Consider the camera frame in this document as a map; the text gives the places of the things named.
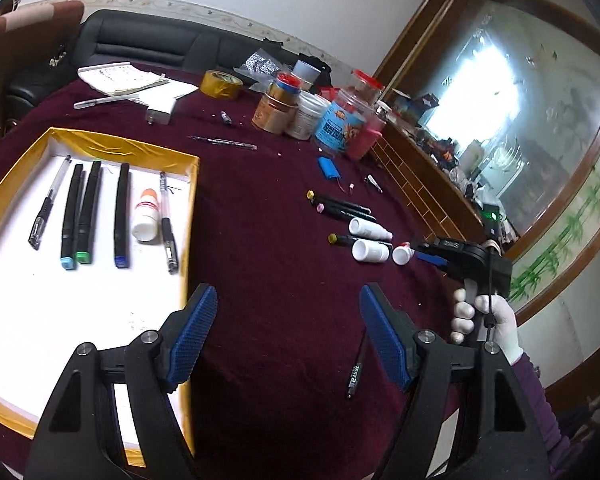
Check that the wood-framed wall mirror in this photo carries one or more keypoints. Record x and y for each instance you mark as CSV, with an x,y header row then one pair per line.
x,y
530,110

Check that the black marker dark blue end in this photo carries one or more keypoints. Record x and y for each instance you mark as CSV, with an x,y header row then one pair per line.
x,y
121,215

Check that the small white bottle orange cap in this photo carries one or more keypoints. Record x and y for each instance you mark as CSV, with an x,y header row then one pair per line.
x,y
145,220

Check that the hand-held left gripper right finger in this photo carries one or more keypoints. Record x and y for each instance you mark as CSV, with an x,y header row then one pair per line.
x,y
385,340

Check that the white pen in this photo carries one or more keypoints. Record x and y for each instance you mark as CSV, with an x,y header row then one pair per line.
x,y
97,102

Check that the black marker pink end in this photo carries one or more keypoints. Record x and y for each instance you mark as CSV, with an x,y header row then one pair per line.
x,y
347,213

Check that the clear pen refill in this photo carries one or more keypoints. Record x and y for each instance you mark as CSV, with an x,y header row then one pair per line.
x,y
225,142

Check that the silver foil bag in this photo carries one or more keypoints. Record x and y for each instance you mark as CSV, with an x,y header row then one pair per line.
x,y
260,65

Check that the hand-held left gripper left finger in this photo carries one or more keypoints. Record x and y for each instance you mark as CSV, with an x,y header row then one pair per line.
x,y
190,330

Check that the amber clear plastic jar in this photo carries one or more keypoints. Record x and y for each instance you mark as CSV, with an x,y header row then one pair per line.
x,y
272,115

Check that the white paper sheet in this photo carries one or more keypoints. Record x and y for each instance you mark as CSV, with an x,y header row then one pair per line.
x,y
175,89

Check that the black leather sofa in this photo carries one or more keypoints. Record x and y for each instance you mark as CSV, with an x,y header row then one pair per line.
x,y
145,35

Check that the slim white plastic bottle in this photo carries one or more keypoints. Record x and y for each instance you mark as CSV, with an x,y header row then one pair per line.
x,y
367,227

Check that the gold-rimmed white tray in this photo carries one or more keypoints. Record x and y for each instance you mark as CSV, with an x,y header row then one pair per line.
x,y
80,310

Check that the black marker lime end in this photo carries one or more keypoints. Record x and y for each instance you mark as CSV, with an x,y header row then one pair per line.
x,y
342,240

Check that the black marker yellow end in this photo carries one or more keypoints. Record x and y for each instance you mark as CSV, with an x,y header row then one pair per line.
x,y
340,201

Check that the wooden brick-pattern counter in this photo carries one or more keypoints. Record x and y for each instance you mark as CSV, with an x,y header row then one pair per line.
x,y
420,180

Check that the white power adapter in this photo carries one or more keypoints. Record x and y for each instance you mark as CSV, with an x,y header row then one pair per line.
x,y
162,110

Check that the red plastic bag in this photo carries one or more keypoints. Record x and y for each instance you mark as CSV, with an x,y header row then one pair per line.
x,y
330,92

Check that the green bamboo wall sticker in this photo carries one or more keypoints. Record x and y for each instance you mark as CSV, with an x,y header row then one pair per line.
x,y
555,255

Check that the gold tape roll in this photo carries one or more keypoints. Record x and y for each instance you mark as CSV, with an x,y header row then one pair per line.
x,y
230,89

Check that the white bottle red label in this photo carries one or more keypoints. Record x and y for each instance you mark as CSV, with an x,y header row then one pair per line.
x,y
401,256

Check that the capped clear gel pen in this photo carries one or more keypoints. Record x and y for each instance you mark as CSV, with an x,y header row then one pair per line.
x,y
169,240

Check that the blue battery pack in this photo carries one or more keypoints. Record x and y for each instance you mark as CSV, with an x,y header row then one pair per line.
x,y
329,167

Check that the person's right forearm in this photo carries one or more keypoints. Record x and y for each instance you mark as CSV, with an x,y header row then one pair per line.
x,y
540,410

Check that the clear gel pen black grip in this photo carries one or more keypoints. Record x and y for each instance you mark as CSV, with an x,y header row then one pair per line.
x,y
40,225

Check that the brown sofa chair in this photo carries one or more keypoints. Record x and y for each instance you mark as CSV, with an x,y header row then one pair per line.
x,y
25,45

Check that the clear jar blue cartoon label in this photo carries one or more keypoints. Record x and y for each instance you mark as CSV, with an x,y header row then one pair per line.
x,y
337,127

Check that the clear jar red lid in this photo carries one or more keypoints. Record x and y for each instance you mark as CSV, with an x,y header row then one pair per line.
x,y
285,87

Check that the white plastic tub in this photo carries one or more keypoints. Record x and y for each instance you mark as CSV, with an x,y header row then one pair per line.
x,y
307,117

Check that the person's right hand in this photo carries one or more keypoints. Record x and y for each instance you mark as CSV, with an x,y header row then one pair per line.
x,y
502,325

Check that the black marker green end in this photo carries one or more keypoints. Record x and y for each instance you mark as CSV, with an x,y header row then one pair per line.
x,y
87,220

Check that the black marker light blue end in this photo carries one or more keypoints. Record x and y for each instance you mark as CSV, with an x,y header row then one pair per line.
x,y
70,220

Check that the white notebook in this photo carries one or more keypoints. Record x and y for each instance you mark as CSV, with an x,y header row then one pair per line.
x,y
120,77

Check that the maroon tablecloth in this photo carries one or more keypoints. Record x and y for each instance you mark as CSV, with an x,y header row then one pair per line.
x,y
280,285

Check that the blue and white cup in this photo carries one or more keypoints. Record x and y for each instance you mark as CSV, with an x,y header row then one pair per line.
x,y
305,72

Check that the metal nail clipper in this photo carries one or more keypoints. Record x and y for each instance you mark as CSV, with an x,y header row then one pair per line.
x,y
373,183

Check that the white bottle ribbed cap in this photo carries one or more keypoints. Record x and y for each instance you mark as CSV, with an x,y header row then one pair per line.
x,y
372,251

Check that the slim black pen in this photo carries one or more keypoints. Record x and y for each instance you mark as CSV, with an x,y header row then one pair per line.
x,y
354,375

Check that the black cloth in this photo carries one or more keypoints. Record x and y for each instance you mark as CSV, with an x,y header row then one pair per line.
x,y
322,67

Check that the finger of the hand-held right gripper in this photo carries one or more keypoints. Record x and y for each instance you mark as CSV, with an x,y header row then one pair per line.
x,y
432,260
430,249

